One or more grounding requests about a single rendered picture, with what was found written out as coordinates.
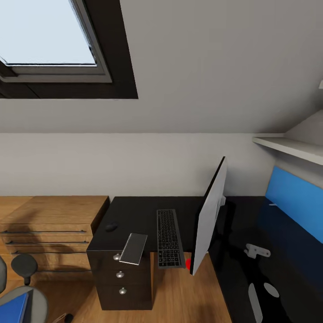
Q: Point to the folder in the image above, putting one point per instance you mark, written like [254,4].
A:
[13,311]

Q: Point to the mouse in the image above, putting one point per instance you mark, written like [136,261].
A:
[111,226]

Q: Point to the monitor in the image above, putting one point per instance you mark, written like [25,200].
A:
[206,216]

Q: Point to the swivel chair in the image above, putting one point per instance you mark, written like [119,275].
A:
[37,304]

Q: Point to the keyboard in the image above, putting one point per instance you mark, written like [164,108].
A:
[170,250]

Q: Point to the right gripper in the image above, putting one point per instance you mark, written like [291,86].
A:
[239,255]

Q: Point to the notebook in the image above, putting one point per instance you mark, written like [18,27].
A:
[133,249]

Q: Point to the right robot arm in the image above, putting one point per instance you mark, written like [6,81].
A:
[263,295]

